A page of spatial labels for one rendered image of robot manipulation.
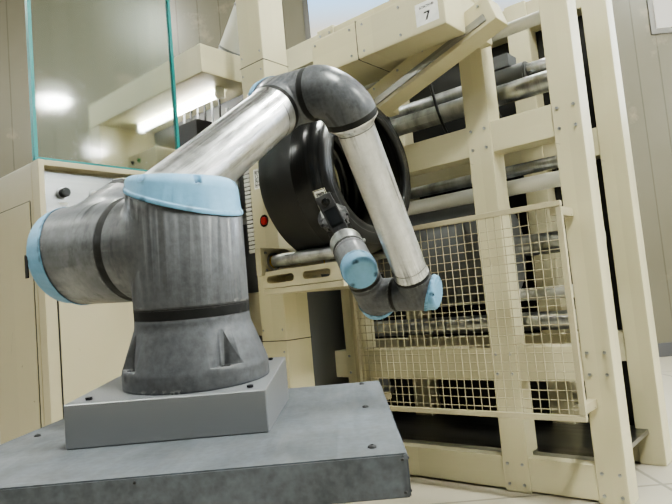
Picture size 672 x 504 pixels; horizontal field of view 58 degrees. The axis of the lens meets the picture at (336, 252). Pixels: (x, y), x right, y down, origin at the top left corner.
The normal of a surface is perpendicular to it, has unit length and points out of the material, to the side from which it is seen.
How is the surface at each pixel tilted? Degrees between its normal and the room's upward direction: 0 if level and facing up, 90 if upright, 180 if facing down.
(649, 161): 90
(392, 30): 90
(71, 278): 120
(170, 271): 94
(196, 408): 90
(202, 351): 74
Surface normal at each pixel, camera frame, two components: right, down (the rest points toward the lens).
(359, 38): -0.65, 0.00
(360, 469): -0.02, -0.08
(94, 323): 0.75, -0.12
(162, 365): -0.24, -0.33
